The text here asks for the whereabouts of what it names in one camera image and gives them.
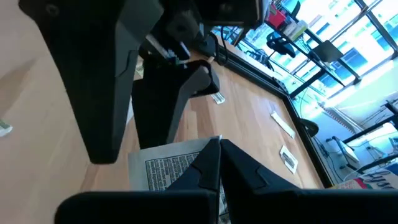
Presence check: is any white oblong packet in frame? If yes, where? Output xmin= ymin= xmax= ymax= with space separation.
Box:
xmin=269 ymin=111 xmax=297 ymax=140

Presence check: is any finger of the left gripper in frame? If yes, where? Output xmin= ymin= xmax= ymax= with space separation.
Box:
xmin=132 ymin=60 xmax=220 ymax=149
xmin=18 ymin=0 xmax=164 ymax=164

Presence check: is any white square wipe packet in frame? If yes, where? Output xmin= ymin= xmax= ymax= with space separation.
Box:
xmin=279 ymin=144 xmax=299 ymax=175
xmin=127 ymin=134 xmax=229 ymax=224

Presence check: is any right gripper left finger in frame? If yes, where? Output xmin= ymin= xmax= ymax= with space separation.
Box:
xmin=54 ymin=138 xmax=221 ymax=224

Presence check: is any black table carry handle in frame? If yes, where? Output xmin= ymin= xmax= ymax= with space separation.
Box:
xmin=298 ymin=118 xmax=320 ymax=138

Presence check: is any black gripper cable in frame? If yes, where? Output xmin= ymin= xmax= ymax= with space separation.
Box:
xmin=211 ymin=26 xmax=230 ymax=66

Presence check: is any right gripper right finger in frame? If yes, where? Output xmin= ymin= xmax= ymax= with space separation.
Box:
xmin=220 ymin=138 xmax=398 ymax=224

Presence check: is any black office chair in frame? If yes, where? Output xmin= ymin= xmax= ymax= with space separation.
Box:
xmin=266 ymin=30 xmax=296 ymax=58

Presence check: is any yellow Lysol wipes canister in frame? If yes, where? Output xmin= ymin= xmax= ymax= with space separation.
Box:
xmin=329 ymin=167 xmax=398 ymax=191

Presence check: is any red box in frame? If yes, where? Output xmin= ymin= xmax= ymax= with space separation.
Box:
xmin=267 ymin=4 xmax=287 ymax=29

